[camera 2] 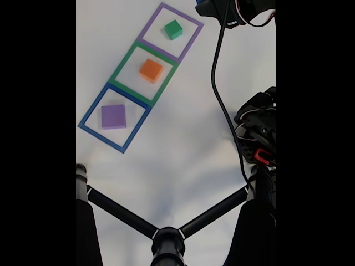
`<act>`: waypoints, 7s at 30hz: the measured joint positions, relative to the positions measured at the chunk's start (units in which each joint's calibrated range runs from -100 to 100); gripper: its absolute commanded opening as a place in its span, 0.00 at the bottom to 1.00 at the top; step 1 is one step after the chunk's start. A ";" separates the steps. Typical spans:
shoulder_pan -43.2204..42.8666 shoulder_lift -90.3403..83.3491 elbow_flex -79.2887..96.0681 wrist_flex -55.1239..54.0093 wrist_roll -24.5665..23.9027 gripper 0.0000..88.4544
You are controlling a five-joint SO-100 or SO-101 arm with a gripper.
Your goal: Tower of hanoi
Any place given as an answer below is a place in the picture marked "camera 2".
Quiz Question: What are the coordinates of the blue square frame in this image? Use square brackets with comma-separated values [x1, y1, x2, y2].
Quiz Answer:
[77, 82, 153, 154]

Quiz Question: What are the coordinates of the red clamp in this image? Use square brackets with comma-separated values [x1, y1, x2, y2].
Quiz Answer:
[253, 148, 274, 164]

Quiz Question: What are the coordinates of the purple square block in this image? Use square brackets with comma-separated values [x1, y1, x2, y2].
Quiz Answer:
[100, 104, 128, 130]

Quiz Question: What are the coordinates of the black tripod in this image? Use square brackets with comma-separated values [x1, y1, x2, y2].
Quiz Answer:
[76, 163, 276, 266]

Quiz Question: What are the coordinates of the thick black camera cable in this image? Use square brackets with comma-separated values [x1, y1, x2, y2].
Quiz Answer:
[211, 0, 252, 192]

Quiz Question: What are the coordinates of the orange square block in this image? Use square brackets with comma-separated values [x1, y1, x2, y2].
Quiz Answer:
[139, 58, 164, 84]

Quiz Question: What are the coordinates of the green cube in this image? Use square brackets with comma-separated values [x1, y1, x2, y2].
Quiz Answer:
[164, 19, 183, 41]

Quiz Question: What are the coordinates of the green square frame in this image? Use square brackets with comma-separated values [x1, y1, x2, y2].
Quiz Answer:
[108, 41, 180, 108]

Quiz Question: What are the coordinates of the purple square frame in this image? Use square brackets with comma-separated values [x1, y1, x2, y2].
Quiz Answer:
[137, 2, 205, 64]

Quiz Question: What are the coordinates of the red white gripper servo cable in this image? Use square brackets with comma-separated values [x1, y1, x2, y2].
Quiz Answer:
[235, 0, 276, 28]

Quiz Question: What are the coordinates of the red white base servo cable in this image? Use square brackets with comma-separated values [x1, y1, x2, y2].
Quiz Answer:
[234, 105, 276, 142]

